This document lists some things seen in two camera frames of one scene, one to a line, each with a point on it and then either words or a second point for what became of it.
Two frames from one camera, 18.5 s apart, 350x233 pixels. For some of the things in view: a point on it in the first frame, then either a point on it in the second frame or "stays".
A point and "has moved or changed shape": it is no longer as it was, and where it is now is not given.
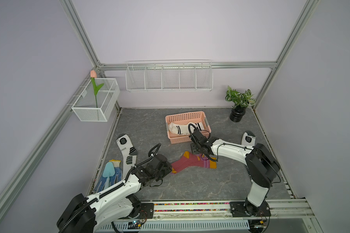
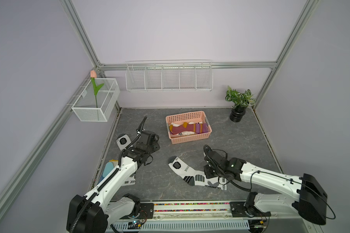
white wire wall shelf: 171,75 stays
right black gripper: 193,151 → 206,172
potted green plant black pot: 241,101 stays
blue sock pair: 108,172 stays
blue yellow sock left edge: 116,165 stays
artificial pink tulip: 94,75 stays
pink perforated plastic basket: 181,126 stays
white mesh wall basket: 97,100 stays
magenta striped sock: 211,163 has moved or changed shape
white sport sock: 248,140 → 195,177
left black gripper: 167,169 → 155,145
